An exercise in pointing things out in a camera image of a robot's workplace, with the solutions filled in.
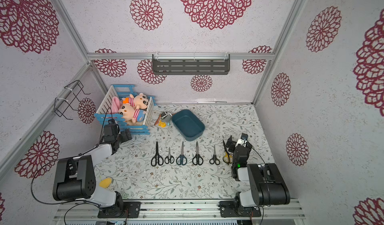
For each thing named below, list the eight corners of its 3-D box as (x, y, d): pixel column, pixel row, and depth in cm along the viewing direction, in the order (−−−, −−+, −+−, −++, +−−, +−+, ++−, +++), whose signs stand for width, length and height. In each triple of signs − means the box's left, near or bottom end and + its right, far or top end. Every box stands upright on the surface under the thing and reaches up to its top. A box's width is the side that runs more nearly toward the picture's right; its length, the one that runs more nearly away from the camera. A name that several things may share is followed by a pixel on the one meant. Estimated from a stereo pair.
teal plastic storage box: (187, 144, 100) (187, 140, 95) (168, 120, 113) (167, 115, 108) (208, 131, 107) (209, 126, 102) (188, 110, 120) (188, 105, 115)
